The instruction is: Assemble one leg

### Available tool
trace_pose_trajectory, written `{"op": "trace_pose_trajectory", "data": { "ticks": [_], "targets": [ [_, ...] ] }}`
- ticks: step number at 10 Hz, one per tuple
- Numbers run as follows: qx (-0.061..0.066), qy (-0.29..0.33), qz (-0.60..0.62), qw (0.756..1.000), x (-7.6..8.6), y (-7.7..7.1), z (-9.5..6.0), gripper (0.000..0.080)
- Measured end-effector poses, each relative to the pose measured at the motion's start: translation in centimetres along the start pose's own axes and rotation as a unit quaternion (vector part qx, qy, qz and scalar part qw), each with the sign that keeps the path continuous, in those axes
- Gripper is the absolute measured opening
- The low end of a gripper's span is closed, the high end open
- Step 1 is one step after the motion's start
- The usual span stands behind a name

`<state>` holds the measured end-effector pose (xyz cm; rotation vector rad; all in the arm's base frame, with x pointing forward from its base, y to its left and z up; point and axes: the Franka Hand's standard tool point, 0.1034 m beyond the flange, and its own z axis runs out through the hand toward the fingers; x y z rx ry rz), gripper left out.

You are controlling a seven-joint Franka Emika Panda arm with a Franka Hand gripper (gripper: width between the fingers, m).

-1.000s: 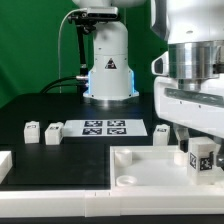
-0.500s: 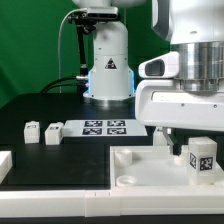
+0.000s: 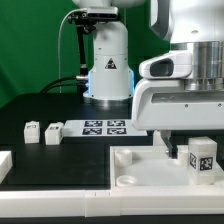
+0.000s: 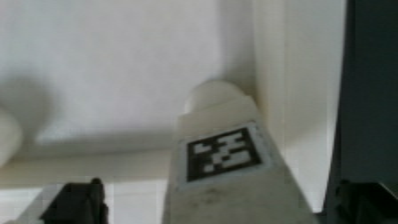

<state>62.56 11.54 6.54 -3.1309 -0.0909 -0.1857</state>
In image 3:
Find white left fence piece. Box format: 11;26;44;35
0;151;12;184

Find black camera on stand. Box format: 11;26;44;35
68;6;120;79

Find white sheet with markers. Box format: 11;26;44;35
64;119;147;137

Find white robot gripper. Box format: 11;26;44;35
131;50;224;158

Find white front fence rail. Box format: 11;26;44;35
0;187;224;218

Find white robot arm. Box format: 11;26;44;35
131;0;224;139

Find black cables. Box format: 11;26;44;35
39;77;89;94

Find white thin cable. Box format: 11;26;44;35
57;9;81;94

